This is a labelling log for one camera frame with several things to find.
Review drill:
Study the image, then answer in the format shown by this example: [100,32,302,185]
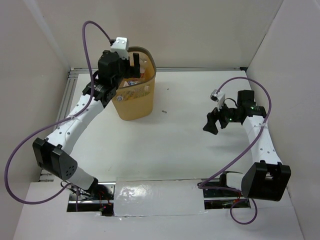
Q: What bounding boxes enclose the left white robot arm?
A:
[32,50,141,200]

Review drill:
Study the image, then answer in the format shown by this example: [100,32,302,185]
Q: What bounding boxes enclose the blue label plastic bottle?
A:
[116,95,126,102]

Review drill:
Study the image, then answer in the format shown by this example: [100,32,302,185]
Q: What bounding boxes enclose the red label red cap bottle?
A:
[139,58,148,79]

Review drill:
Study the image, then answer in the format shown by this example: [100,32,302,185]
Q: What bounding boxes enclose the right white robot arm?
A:
[203,90,291,202]

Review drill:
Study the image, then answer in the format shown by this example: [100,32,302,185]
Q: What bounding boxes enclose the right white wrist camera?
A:
[210,89,225,111]

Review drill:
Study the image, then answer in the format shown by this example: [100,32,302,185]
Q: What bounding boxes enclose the white taped cover plate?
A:
[113,178,207,217]

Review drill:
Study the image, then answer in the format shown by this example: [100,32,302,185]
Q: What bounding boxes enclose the white orange label bottle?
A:
[123,79,141,87]

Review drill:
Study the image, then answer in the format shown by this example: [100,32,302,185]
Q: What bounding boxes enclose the purple cable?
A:
[197,77,273,225]
[4,20,118,213]

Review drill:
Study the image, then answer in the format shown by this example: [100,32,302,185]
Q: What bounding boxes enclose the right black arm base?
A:
[202,181,251,210]

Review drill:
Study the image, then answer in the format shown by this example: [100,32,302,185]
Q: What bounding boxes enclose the orange mesh waste bin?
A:
[112,46,157,121]

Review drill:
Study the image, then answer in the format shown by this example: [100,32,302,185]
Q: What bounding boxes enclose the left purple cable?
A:
[4,20,118,213]

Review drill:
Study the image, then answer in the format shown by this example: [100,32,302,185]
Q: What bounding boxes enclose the orange label yellow cap bottle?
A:
[123,89,147,101]

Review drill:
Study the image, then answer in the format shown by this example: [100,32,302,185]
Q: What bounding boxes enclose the aluminium frame rail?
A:
[39,66,247,176]

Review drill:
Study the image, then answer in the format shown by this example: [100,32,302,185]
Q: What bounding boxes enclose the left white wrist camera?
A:
[110,37,129,60]

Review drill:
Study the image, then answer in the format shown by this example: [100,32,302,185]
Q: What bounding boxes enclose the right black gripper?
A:
[203,97,241,135]

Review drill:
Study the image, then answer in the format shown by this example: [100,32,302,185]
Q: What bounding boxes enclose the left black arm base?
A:
[66,182,116,217]

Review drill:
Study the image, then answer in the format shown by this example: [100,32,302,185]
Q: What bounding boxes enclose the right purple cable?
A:
[197,77,273,225]

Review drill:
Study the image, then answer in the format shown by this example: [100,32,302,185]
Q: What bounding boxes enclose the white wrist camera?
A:
[110,37,129,60]
[210,89,225,111]

